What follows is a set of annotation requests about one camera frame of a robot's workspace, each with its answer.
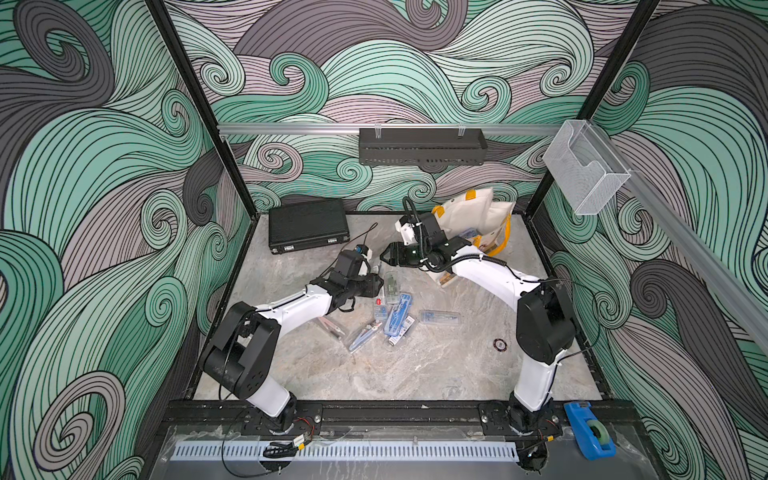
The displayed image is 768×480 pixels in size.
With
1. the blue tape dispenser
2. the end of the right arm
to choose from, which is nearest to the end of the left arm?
the end of the right arm

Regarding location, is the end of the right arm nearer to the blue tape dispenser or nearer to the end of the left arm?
the end of the left arm

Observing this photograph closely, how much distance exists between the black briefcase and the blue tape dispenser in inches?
33.2

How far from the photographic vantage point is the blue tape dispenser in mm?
670

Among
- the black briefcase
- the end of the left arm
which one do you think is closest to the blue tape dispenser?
the end of the left arm

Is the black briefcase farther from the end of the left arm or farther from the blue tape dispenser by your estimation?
the blue tape dispenser

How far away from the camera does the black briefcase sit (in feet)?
3.51

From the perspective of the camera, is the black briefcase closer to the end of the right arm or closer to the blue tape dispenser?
the end of the right arm
